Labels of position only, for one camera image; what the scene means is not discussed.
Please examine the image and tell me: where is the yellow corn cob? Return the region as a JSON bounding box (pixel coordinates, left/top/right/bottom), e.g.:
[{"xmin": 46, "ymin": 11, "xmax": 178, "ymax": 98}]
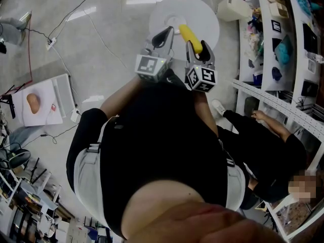
[{"xmin": 178, "ymin": 24, "xmax": 204, "ymax": 54}]

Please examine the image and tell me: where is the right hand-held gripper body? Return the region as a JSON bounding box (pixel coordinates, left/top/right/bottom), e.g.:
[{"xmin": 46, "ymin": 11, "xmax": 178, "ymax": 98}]
[{"xmin": 184, "ymin": 58, "xmax": 219, "ymax": 94}]

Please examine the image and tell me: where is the black office chair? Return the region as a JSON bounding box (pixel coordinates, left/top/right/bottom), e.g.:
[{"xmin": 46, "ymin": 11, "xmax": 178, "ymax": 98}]
[{"xmin": 0, "ymin": 148, "xmax": 32, "ymax": 171}]

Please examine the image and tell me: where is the person's left forearm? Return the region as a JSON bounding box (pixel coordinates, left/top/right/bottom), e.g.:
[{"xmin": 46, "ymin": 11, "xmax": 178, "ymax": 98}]
[{"xmin": 99, "ymin": 75, "xmax": 143, "ymax": 119}]

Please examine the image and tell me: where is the white shelf unit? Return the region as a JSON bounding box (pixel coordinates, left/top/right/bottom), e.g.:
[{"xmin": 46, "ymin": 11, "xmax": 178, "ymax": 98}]
[{"xmin": 232, "ymin": 0, "xmax": 324, "ymax": 240}]

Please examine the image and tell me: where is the grey harness strap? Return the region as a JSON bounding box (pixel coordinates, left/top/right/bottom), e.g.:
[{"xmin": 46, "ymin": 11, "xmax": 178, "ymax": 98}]
[
  {"xmin": 218, "ymin": 138, "xmax": 247, "ymax": 211},
  {"xmin": 73, "ymin": 115, "xmax": 119, "ymax": 229}
]

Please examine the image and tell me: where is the person's black shoe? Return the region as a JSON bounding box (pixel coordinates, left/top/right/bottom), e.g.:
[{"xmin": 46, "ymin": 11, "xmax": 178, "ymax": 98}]
[{"xmin": 164, "ymin": 68, "xmax": 188, "ymax": 89}]

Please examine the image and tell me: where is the person's black shirt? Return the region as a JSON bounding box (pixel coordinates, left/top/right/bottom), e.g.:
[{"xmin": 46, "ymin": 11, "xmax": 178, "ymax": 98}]
[{"xmin": 66, "ymin": 69, "xmax": 254, "ymax": 240}]

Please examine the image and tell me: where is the white power strip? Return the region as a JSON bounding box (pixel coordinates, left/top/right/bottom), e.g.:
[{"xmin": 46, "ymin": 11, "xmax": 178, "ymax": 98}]
[{"xmin": 46, "ymin": 36, "xmax": 57, "ymax": 51}]

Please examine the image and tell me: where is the red cable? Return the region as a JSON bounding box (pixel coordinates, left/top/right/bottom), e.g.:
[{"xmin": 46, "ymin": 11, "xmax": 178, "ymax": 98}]
[{"xmin": 10, "ymin": 16, "xmax": 34, "ymax": 94}]

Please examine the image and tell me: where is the white power adapter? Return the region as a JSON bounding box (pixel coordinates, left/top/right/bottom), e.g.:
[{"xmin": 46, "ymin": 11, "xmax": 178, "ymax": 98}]
[{"xmin": 70, "ymin": 108, "xmax": 82, "ymax": 124}]

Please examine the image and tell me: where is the brown potato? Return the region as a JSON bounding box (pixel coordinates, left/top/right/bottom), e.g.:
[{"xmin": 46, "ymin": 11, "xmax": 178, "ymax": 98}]
[{"xmin": 26, "ymin": 93, "xmax": 42, "ymax": 115}]

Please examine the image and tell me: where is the white plastic bin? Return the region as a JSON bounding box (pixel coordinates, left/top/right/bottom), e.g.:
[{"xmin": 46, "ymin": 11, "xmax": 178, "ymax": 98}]
[{"xmin": 216, "ymin": 0, "xmax": 253, "ymax": 23}]

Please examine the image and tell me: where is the perforated metal rail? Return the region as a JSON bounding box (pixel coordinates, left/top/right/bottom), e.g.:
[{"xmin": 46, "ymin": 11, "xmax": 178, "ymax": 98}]
[{"xmin": 231, "ymin": 78, "xmax": 324, "ymax": 142}]

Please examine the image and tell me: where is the white cable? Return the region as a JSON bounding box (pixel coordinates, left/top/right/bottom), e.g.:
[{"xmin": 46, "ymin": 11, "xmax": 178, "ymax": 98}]
[{"xmin": 83, "ymin": 8, "xmax": 128, "ymax": 70}]

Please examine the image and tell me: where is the black cable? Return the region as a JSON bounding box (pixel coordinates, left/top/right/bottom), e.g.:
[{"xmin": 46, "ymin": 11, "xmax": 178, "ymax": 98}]
[{"xmin": 25, "ymin": 0, "xmax": 112, "ymax": 41}]

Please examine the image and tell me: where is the black tripod stand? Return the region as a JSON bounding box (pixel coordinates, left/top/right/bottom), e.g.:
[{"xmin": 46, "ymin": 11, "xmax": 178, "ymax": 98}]
[{"xmin": 0, "ymin": 84, "xmax": 26, "ymax": 119}]

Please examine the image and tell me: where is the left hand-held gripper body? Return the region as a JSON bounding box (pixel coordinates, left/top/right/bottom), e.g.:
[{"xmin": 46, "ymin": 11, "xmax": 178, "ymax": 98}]
[{"xmin": 134, "ymin": 33, "xmax": 176, "ymax": 84}]

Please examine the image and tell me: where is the person's chin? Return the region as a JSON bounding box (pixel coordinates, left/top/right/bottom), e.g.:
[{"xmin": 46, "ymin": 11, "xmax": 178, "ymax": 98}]
[{"xmin": 120, "ymin": 179, "xmax": 287, "ymax": 243}]

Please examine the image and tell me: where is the white ribbed tray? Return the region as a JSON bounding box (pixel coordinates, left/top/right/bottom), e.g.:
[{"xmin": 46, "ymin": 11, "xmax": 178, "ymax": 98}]
[{"xmin": 51, "ymin": 73, "xmax": 76, "ymax": 118}]

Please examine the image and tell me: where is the person's right forearm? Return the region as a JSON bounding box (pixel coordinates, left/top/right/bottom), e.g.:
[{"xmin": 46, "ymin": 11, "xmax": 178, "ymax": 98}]
[{"xmin": 193, "ymin": 90, "xmax": 219, "ymax": 137}]

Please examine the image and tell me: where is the white round plate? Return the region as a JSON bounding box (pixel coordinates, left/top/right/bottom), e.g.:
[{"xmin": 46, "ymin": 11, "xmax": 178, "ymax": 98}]
[{"xmin": 149, "ymin": 0, "xmax": 220, "ymax": 52}]

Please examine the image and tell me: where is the dark blue cloth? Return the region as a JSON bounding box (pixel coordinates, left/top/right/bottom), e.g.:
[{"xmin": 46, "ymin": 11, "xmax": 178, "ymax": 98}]
[{"xmin": 271, "ymin": 66, "xmax": 282, "ymax": 82}]

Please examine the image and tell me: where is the teal cloth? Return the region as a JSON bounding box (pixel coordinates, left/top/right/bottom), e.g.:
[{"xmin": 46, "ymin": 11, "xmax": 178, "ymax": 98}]
[{"xmin": 274, "ymin": 35, "xmax": 295, "ymax": 65}]

